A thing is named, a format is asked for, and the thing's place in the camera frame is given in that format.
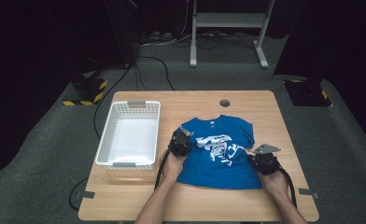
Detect white metal stand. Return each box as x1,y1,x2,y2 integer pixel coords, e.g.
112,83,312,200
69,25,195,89
189,0,275,69

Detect dark curtain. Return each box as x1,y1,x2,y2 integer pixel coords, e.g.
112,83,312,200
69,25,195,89
0,0,142,178
271,0,366,153

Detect tangle of floor cables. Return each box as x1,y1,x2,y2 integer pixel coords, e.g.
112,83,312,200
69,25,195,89
140,30,257,50

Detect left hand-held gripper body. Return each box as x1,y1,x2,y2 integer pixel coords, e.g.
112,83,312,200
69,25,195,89
167,126,194,158

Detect right hand-held gripper cable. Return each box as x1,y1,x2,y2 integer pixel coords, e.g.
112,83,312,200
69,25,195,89
277,166,298,209

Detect hand-held gripper cable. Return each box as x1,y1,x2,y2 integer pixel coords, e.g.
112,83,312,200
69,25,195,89
153,148,172,190
277,166,298,209

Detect white plastic basket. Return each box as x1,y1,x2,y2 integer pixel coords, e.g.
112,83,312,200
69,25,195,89
94,100,162,171

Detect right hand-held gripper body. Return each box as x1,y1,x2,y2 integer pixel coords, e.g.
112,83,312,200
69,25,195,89
253,143,282,176

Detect left hand-held gripper cable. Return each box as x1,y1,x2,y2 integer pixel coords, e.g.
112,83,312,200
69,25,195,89
153,148,172,190

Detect blue printed t-shirt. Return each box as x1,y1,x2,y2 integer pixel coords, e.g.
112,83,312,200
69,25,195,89
176,115,263,190

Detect person's left hand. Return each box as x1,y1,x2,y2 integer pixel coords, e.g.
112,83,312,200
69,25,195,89
159,150,187,188

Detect black floor cable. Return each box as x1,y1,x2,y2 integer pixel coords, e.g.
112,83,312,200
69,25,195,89
68,176,90,212
137,55,176,91
92,62,134,140

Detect person's right hand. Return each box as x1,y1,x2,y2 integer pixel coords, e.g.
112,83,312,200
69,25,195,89
259,169,290,200

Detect black yellow striped base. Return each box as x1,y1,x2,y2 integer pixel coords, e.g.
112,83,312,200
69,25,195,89
283,78,334,108
62,69,108,106

